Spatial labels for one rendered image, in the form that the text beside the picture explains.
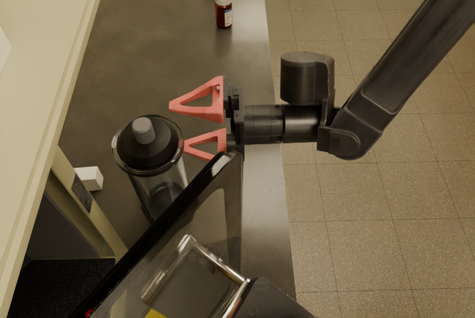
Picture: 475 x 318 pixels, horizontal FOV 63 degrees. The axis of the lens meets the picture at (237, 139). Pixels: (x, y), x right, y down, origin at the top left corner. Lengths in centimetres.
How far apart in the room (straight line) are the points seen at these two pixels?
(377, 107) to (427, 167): 165
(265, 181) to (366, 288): 105
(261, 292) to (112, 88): 79
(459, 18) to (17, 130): 42
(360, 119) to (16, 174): 41
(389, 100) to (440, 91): 201
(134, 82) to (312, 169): 117
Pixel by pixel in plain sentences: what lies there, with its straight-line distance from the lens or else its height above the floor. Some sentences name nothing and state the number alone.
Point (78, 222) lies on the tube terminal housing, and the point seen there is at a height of 113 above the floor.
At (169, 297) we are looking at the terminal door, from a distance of 39.
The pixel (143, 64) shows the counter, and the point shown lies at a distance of 105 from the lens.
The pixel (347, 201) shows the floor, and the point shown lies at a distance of 190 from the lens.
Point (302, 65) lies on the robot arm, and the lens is 51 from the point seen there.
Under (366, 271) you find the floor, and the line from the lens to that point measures 180.
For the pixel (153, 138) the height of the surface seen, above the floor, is 118.
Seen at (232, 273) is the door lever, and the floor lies 121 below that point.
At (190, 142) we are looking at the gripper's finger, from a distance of 61.
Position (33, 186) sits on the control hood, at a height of 151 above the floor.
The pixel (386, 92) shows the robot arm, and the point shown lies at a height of 130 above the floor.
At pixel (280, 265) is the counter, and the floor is 94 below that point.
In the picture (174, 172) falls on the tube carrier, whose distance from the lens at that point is 61.
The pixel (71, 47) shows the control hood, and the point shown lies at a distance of 22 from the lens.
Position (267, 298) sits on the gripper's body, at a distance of 29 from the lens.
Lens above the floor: 164
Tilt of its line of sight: 55 degrees down
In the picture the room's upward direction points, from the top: straight up
